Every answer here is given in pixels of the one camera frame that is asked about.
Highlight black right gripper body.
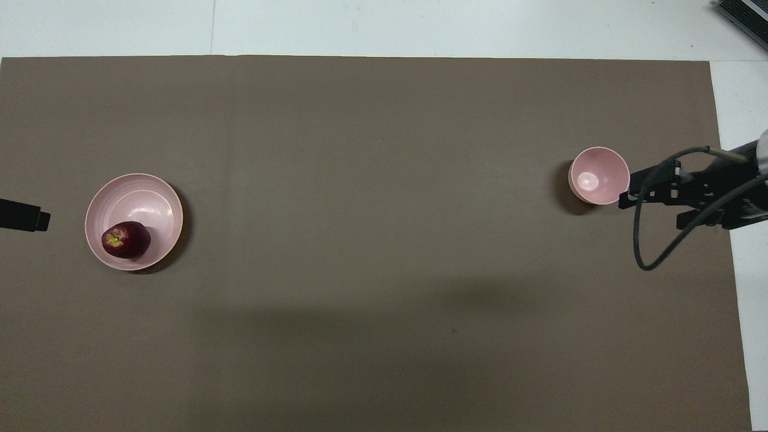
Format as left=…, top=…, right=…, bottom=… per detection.
left=680, top=139, right=768, bottom=231

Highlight dark red apple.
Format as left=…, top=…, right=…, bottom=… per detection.
left=101, top=221, right=152, bottom=260

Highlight small pink bowl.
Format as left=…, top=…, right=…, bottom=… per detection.
left=568, top=146, right=631, bottom=206

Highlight pink round plate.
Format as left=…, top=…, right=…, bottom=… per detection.
left=85, top=173, right=184, bottom=271

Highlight grey ribbed metal box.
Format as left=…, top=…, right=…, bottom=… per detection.
left=713, top=0, right=768, bottom=34

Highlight brown table mat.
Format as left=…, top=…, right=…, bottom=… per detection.
left=0, top=55, right=752, bottom=432

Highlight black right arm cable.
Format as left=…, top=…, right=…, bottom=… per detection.
left=632, top=146, right=768, bottom=271

